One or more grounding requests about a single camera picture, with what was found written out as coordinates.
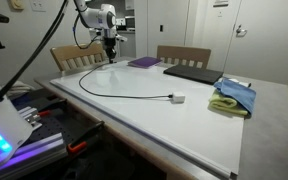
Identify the wooden slat-back chair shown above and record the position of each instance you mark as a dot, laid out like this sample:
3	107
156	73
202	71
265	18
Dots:
184	52
70	53

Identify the silver door lever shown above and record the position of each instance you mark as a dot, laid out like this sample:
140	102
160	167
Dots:
240	31

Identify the silver metal bracket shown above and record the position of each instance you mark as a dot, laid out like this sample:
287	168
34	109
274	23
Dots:
29	115

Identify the black door latch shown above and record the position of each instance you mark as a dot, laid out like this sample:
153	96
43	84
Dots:
161	28

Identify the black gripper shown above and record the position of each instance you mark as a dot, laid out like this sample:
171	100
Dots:
110	43

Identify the aluminium rail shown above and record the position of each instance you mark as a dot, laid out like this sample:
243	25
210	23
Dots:
40	146

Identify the white wall switch plate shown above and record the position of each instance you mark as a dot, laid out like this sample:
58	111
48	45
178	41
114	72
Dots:
37	5

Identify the black laptop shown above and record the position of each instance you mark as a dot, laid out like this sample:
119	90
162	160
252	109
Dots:
194	74

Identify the white board eraser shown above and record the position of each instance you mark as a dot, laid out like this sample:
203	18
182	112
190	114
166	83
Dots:
240	82

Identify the purple notebook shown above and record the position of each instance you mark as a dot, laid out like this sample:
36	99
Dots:
144	62

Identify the white towel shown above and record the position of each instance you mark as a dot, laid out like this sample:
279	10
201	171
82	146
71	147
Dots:
17	90

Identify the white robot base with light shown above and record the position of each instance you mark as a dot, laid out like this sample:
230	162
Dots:
4	130

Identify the white charger brick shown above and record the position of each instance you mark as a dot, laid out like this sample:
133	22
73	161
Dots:
178	97

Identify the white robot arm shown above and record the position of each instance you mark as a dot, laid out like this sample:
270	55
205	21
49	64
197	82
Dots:
99	16

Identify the white door sign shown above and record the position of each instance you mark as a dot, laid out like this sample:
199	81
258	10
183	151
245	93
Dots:
220	3

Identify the white whiteboard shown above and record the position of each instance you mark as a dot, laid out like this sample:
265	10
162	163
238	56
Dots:
170	126

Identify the blue folded cloth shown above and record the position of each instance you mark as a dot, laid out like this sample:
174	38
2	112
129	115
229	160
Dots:
237	93

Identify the yellow-green folded cloth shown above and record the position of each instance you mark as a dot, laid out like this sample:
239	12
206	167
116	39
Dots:
222	103

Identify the beige wall thermostat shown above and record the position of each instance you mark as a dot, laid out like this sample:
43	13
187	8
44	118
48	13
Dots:
16	4

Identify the black perforated breadboard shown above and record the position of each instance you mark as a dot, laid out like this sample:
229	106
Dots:
50	130

